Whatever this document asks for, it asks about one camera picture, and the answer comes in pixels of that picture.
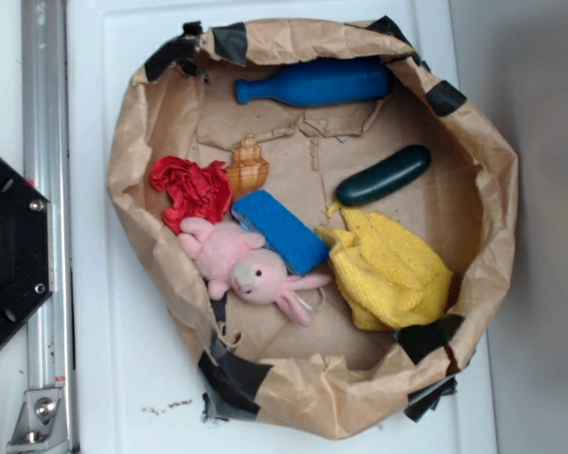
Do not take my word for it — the dark green plastic pickle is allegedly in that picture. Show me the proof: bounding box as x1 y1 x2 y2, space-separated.
335 145 432 206

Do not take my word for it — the blue sponge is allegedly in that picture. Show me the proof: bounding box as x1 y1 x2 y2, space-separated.
231 190 329 275

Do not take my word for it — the brown paper bag bin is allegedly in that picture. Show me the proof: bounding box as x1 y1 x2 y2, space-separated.
107 18 518 440

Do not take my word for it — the pink plush bunny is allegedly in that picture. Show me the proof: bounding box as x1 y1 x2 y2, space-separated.
178 218 330 326

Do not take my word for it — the wooden toy ship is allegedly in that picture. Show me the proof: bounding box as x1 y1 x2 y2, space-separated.
225 134 269 201

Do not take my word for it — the red crumpled cloth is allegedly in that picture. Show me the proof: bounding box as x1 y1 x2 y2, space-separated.
150 156 233 235

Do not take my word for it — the yellow microfiber cloth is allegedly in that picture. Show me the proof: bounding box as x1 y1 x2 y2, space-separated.
315 202 453 331

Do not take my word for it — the blue plastic bowling pin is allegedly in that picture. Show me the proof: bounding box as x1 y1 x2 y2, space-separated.
235 57 392 107

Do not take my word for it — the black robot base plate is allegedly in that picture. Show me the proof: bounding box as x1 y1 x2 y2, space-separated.
0 157 52 350

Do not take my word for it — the aluminium extrusion rail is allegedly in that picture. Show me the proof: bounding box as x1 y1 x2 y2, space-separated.
21 1 80 453

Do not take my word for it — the metal corner bracket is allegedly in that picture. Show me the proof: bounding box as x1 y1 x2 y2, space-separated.
7 388 71 454

